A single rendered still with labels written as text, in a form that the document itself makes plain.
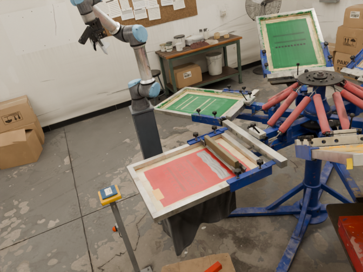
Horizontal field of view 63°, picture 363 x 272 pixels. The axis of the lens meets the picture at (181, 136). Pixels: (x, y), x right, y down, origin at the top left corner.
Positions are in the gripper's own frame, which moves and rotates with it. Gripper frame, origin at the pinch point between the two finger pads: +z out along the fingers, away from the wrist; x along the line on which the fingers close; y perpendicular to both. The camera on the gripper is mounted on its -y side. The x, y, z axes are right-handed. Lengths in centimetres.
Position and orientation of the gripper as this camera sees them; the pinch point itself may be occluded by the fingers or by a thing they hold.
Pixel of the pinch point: (100, 53)
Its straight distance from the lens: 196.9
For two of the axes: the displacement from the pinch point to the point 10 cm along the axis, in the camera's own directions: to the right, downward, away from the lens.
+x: -6.6, -3.4, 6.6
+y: 7.1, -5.7, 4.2
